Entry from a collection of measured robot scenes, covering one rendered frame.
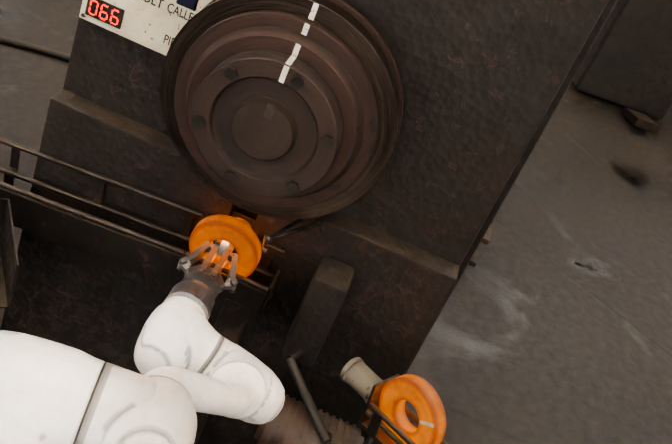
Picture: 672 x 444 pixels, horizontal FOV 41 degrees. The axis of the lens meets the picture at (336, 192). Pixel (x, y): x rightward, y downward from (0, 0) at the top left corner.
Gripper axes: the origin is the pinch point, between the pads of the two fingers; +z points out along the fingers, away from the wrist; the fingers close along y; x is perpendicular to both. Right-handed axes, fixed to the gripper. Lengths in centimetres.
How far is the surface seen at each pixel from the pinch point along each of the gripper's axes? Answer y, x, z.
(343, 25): 6, 56, -2
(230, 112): -6.5, 35.1, -9.7
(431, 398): 50, 1, -21
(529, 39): 39, 63, 13
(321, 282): 21.9, 2.7, -3.4
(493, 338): 91, -78, 113
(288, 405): 26.0, -23.6, -13.4
